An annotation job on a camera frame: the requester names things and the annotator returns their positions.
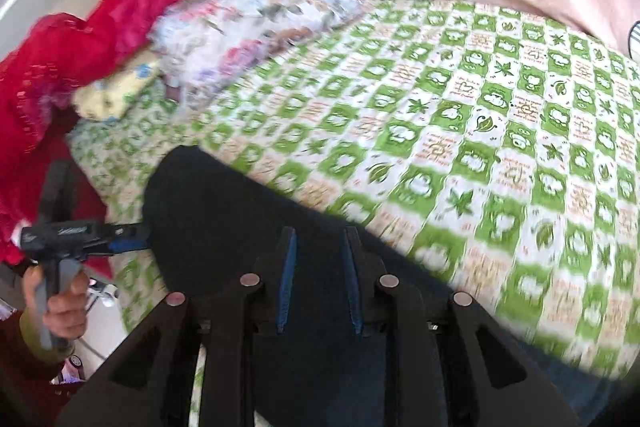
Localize green patterned bed sheet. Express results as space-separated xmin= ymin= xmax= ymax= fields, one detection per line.
xmin=67 ymin=0 xmax=640 ymax=383

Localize yellow floral pillow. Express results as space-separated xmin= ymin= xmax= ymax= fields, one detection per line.
xmin=73 ymin=62 xmax=164 ymax=122

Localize dark blue pants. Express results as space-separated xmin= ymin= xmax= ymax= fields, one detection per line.
xmin=142 ymin=145 xmax=617 ymax=427

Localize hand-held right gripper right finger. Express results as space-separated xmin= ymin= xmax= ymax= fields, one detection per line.
xmin=342 ymin=226 xmax=583 ymax=427

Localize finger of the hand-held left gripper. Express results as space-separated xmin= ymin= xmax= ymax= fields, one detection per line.
xmin=106 ymin=223 xmax=152 ymax=256

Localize red fleece blanket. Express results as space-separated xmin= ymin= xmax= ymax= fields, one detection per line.
xmin=0 ymin=0 xmax=266 ymax=268

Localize floral white blanket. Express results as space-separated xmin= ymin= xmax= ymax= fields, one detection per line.
xmin=150 ymin=0 xmax=371 ymax=104

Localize person's left hand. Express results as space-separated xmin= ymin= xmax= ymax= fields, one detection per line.
xmin=23 ymin=265 xmax=91 ymax=344

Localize person's left forearm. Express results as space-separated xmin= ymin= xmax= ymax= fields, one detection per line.
xmin=0 ymin=307 xmax=81 ymax=427

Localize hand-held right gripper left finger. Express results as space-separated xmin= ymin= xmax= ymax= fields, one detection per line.
xmin=57 ymin=226 xmax=298 ymax=427

